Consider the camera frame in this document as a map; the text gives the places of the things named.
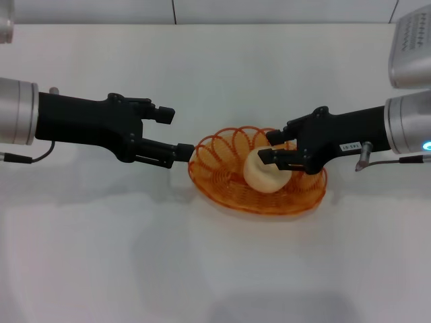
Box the right arm connector cable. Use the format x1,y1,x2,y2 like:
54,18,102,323
355,141,431,172

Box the cream round bread bun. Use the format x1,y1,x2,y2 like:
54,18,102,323
242,145,291,194

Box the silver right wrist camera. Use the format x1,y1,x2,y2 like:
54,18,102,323
389,0,431,90

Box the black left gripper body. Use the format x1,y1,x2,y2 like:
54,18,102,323
34,91,146,164

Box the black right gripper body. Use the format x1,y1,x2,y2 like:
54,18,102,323
296,106,392,176

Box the orange wire basket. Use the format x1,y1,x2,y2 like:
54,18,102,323
187,126,328,216

